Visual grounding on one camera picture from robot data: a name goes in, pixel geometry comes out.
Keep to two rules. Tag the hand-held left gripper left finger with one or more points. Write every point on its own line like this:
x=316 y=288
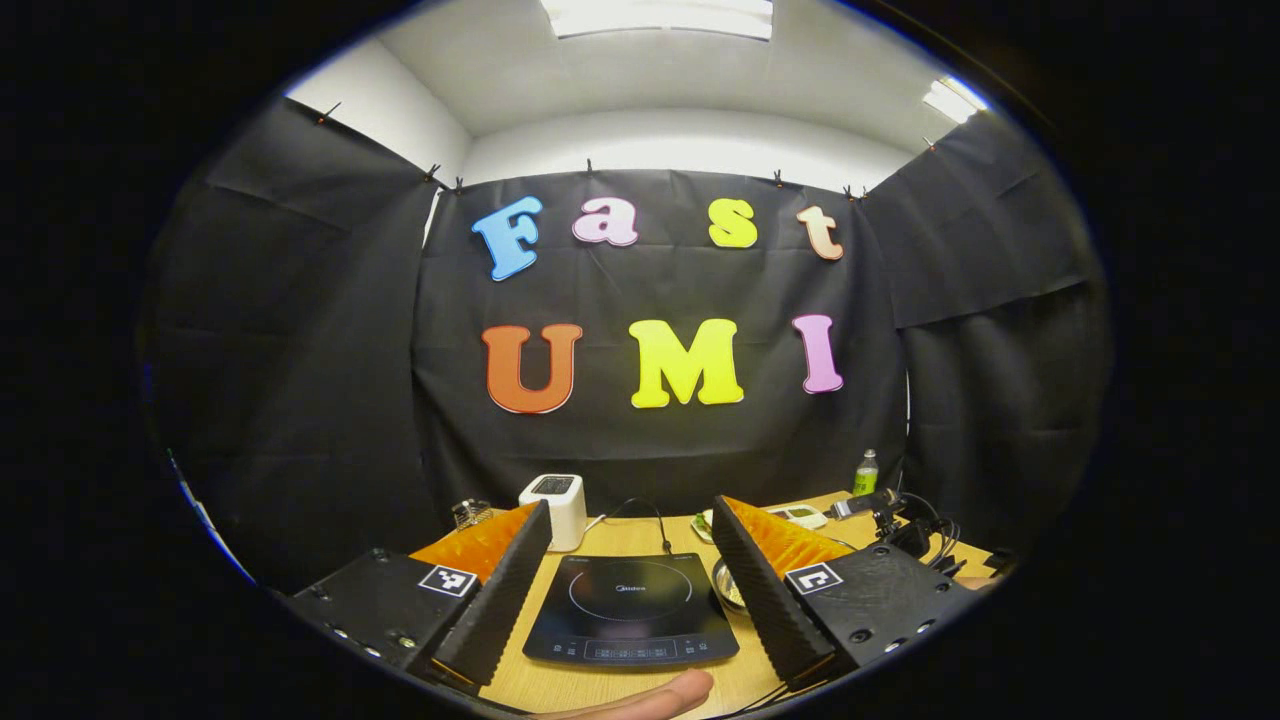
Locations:
x=500 y=600

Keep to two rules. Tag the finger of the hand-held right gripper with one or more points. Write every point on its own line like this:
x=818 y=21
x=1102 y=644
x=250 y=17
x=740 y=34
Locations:
x=858 y=505

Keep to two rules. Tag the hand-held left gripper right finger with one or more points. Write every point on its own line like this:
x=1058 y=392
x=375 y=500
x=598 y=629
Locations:
x=765 y=600

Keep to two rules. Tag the stainless steel pot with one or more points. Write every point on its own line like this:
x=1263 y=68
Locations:
x=727 y=588

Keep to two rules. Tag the black induction cooktop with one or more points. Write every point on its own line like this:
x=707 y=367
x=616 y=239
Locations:
x=630 y=610

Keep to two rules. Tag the green drink bottle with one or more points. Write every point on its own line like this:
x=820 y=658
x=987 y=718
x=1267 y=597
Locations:
x=866 y=478

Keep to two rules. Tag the white divided bean tray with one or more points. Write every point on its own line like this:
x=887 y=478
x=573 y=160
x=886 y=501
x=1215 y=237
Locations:
x=800 y=517

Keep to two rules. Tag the white toaster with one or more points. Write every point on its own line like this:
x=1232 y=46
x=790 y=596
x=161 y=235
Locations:
x=556 y=505

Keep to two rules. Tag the black backdrop cloth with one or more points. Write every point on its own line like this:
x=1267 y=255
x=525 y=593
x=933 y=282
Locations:
x=300 y=400

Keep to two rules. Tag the small ceiling light panel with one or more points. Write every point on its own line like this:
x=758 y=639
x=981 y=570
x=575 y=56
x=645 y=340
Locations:
x=953 y=100

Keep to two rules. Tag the large ceiling light panel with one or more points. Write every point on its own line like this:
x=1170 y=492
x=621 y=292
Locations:
x=660 y=15

